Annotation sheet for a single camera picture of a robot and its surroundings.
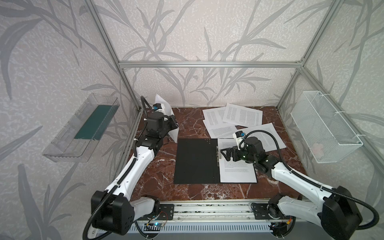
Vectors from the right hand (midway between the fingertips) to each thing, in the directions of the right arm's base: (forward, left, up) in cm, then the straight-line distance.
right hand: (227, 145), depth 82 cm
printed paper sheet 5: (-3, -17, +14) cm, 22 cm away
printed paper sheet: (-9, -7, -15) cm, 19 cm away
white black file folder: (-4, +18, -14) cm, 23 cm away
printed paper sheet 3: (+35, -18, -15) cm, 42 cm away
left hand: (+12, +27, +15) cm, 33 cm away
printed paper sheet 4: (+33, +5, -16) cm, 37 cm away
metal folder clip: (0, +4, -13) cm, 13 cm away
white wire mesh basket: (-6, -40, +19) cm, 45 cm away
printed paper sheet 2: (+21, +1, -16) cm, 26 cm away
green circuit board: (-36, +38, -16) cm, 55 cm away
